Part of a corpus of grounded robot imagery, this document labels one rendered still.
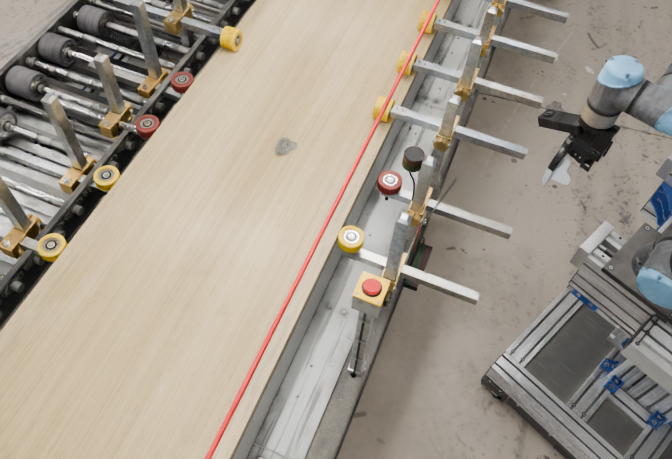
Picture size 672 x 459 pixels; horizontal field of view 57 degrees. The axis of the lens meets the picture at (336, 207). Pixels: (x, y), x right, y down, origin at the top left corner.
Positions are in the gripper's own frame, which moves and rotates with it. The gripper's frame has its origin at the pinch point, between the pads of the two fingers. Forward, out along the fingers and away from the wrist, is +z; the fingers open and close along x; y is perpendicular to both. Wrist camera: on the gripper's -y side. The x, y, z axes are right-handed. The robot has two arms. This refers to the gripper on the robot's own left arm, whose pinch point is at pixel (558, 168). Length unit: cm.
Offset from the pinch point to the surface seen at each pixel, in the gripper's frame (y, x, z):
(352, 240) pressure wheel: -35, -33, 41
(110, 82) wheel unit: -128, -55, 30
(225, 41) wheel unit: -125, -10, 36
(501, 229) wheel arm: -8.5, 7.5, 45.6
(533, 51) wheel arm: -47, 72, 36
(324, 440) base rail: -2, -74, 62
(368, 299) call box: -9, -56, 10
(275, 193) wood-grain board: -64, -38, 42
